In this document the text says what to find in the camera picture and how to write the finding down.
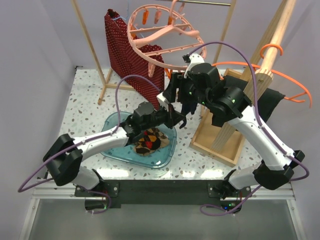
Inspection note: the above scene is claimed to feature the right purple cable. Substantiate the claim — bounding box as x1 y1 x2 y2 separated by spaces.
183 41 310 216

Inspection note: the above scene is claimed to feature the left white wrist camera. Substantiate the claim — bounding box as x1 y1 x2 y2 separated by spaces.
156 92 169 108

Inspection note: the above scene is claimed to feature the wooden clothes rack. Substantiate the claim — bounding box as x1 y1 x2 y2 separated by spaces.
71 0 298 167

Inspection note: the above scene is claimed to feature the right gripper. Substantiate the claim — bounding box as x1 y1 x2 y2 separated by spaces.
166 70 212 106

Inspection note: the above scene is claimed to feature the light blue hanger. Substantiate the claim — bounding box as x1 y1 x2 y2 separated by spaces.
111 0 133 23

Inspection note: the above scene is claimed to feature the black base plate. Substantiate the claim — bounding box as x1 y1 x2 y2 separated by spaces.
74 180 251 210

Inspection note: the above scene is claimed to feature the black garment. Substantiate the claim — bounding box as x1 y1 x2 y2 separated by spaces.
257 88 285 123

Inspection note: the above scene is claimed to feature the aluminium rail frame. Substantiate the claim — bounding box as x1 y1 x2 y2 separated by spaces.
18 162 298 240

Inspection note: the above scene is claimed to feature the red polka dot garment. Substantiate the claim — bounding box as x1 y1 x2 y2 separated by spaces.
104 9 165 110

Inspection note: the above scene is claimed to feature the black multicolour argyle sock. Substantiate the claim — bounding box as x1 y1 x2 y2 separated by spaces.
134 136 161 156

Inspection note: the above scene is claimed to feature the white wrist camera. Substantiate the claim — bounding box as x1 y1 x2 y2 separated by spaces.
156 92 169 108
183 53 205 79

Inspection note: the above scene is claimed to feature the pink round clip hanger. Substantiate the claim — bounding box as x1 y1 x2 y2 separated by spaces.
127 0 207 77

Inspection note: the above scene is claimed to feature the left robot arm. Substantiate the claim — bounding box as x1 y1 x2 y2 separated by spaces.
43 102 186 196

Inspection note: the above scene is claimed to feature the orange plastic hanger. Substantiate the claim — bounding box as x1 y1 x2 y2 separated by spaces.
212 43 313 109

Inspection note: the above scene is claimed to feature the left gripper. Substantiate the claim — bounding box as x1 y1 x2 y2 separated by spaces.
141 101 185 132

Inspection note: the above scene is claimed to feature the beige brown argyle sock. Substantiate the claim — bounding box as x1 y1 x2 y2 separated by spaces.
138 131 170 151

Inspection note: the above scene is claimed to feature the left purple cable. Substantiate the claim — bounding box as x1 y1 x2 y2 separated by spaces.
17 74 162 215

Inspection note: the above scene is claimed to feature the blue transparent plastic basin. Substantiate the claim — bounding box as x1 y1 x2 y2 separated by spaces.
101 124 177 169

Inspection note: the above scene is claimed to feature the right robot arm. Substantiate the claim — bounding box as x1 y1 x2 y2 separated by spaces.
157 62 305 197

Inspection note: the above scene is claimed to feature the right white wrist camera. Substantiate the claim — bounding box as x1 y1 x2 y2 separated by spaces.
183 53 205 79

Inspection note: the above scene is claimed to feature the purple cable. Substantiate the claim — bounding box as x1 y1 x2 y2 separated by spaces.
17 74 162 215
183 41 310 216

